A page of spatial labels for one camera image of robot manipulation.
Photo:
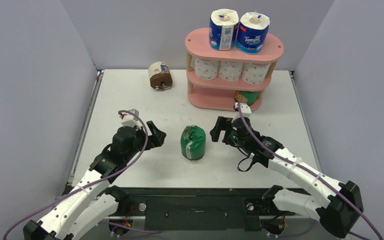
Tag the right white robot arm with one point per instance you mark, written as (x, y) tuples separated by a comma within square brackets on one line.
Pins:
[(335, 205)]

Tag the blue paper roll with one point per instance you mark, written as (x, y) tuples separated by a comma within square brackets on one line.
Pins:
[(223, 27)]

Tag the pink three-tier shelf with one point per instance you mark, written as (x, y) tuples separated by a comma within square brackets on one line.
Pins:
[(217, 93)]

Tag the floral white paper roll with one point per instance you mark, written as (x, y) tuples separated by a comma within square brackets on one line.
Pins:
[(230, 71)]

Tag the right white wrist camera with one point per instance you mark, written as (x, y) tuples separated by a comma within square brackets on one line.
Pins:
[(242, 110)]

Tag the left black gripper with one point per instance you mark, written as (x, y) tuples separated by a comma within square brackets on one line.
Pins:
[(157, 138)]

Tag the beige brown paper roll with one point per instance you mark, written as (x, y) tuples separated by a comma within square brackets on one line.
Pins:
[(160, 77)]

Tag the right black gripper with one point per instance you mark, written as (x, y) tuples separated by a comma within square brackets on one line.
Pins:
[(227, 131)]

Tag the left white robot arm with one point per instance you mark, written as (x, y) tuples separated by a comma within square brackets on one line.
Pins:
[(94, 197)]

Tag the green brown roll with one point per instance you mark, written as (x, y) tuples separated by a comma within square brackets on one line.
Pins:
[(246, 97), (193, 142)]

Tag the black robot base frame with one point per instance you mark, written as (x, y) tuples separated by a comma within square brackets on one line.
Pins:
[(196, 209)]

